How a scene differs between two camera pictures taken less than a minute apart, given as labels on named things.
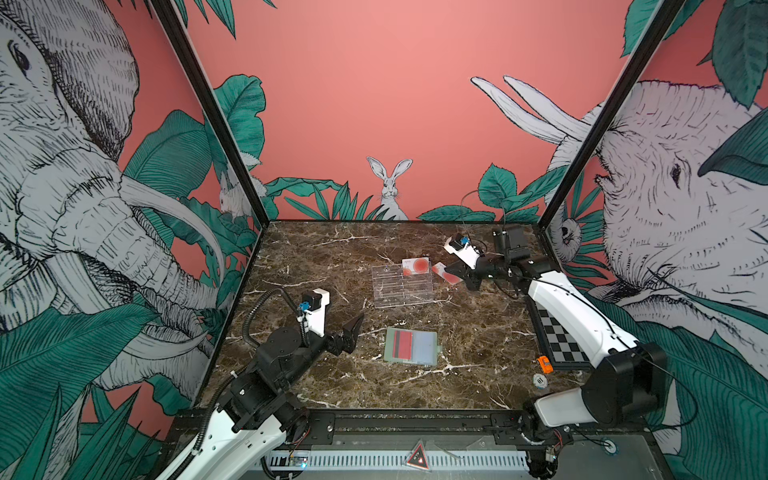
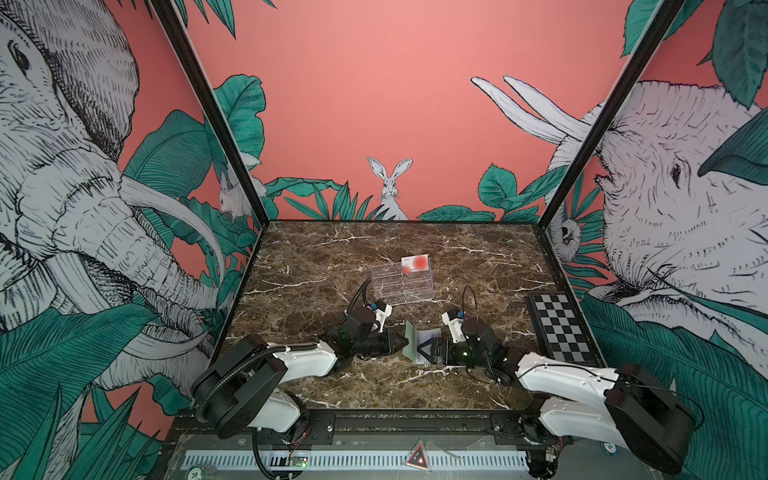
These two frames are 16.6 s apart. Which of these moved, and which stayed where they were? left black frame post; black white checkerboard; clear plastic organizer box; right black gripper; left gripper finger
Moved: right black gripper; left gripper finger
Stayed: clear plastic organizer box; left black frame post; black white checkerboard
